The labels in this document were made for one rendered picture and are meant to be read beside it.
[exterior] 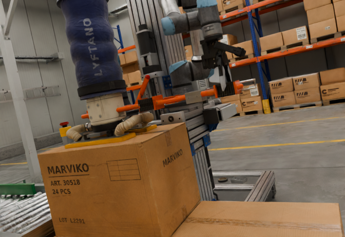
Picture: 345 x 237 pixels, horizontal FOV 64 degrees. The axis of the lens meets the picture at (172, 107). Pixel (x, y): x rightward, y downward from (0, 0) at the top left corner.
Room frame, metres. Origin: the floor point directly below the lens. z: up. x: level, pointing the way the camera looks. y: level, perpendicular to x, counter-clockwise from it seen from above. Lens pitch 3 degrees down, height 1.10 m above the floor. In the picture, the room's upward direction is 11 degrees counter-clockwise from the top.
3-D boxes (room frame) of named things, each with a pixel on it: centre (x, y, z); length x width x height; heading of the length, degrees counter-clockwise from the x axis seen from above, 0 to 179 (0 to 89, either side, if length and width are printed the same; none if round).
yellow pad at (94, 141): (1.25, 0.35, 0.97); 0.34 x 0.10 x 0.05; 63
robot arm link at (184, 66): (1.65, -0.09, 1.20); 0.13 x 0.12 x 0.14; 89
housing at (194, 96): (1.13, -0.10, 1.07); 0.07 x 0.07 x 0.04; 63
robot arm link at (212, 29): (1.07, -0.21, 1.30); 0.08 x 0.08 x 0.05
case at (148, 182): (1.34, 0.31, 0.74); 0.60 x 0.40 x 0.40; 63
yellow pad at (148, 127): (1.42, 0.27, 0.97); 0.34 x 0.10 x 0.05; 63
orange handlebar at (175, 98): (1.35, 0.08, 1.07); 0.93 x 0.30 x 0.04; 63
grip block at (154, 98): (1.22, 0.09, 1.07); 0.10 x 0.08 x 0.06; 153
